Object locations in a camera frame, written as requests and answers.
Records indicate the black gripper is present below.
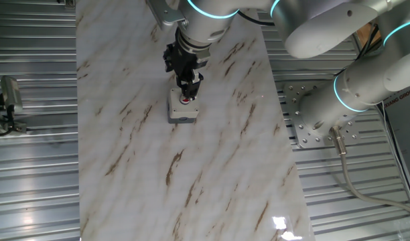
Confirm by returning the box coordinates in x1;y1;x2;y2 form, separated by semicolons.
173;28;212;100

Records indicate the grey button box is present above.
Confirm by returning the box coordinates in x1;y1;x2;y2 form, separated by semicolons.
167;87;201;125

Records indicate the marble pattern mat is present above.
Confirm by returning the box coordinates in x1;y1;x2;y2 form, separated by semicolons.
75;0;316;241

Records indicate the brown wooden board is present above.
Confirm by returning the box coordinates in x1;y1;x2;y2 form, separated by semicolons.
356;22;382;51

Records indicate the printed white poster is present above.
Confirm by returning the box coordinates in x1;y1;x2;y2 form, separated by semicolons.
381;85;410;202

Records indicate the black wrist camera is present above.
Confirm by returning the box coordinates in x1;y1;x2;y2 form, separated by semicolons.
163;43;178;73

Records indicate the silver camera mount bracket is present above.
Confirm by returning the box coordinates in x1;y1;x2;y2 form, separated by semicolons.
146;0;189;31

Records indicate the thick black cable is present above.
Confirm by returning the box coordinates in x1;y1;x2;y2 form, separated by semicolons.
236;9;276;27

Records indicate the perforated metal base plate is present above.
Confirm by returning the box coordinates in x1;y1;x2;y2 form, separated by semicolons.
282;82;362;150

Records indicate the small metal bracket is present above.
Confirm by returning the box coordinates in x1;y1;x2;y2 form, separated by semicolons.
56;0;77;10

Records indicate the grey cable with metal connector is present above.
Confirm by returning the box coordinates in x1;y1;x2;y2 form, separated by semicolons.
328;125;410;218

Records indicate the silver camera on mount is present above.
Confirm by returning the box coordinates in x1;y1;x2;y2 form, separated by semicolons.
0;75;28;137

